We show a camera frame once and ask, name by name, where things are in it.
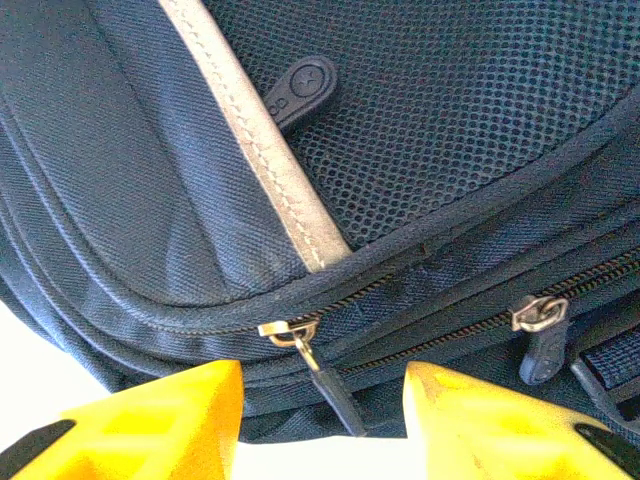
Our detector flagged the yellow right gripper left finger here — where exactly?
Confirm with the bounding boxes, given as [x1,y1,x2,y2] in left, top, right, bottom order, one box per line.
[9,358,247,480]

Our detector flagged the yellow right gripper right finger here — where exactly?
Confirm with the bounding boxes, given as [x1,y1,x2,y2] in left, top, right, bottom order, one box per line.
[402,361,640,480]

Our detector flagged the navy blue backpack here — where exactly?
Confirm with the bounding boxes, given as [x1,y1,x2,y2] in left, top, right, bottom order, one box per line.
[0,0,640,446]

